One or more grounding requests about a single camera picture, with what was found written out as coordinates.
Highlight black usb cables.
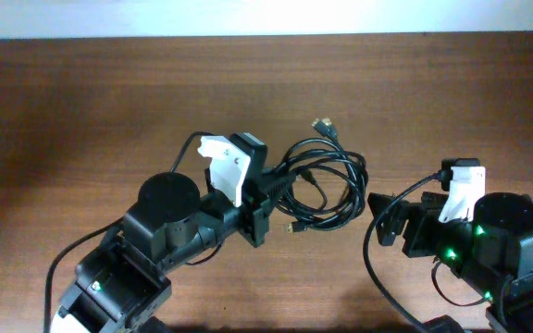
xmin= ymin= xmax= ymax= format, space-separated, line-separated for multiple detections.
xmin=266 ymin=117 xmax=369 ymax=234

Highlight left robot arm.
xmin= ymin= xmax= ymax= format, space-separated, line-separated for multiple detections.
xmin=43 ymin=172 xmax=296 ymax=332

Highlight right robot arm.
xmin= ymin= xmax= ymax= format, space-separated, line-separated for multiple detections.
xmin=367 ymin=192 xmax=533 ymax=332

